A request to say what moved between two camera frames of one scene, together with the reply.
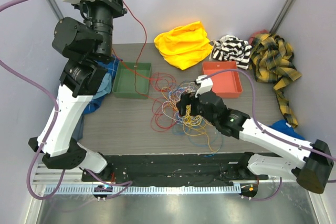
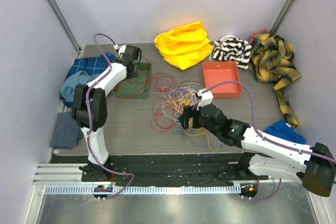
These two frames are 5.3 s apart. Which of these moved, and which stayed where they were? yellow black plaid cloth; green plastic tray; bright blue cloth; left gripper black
Moved: left gripper black
Stayed: yellow black plaid cloth; bright blue cloth; green plastic tray
